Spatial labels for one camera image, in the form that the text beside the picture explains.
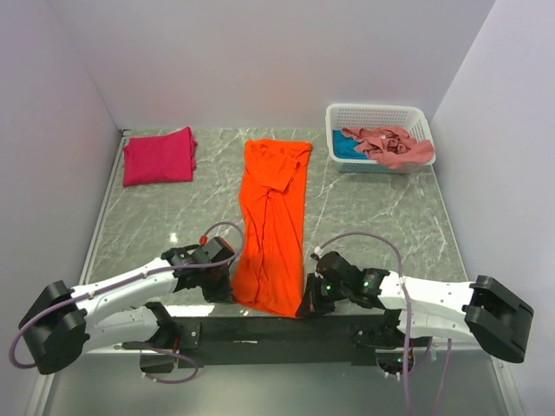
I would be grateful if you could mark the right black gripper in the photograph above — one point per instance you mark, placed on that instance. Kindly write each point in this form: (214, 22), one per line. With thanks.
(313, 304)

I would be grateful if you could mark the blue t shirt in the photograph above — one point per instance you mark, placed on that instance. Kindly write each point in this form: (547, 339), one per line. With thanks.
(344, 147)

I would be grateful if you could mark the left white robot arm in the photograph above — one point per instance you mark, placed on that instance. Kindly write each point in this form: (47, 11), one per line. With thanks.
(63, 323)

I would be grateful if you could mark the white plastic basket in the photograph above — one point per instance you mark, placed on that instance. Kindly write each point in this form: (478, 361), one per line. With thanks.
(371, 116)

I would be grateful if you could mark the black base beam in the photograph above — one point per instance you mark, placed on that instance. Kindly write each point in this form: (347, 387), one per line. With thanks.
(228, 340)

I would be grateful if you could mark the orange t shirt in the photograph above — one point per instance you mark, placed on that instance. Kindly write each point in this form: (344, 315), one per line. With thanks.
(270, 272)

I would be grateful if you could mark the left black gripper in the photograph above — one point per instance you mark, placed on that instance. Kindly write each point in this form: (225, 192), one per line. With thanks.
(222, 294)

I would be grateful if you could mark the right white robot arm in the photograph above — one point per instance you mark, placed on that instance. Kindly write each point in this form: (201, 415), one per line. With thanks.
(484, 311)

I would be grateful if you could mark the folded magenta t shirt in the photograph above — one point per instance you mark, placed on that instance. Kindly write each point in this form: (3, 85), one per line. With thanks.
(167, 158)

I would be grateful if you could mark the pink t shirt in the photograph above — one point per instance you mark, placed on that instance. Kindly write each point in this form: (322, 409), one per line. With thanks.
(393, 147)

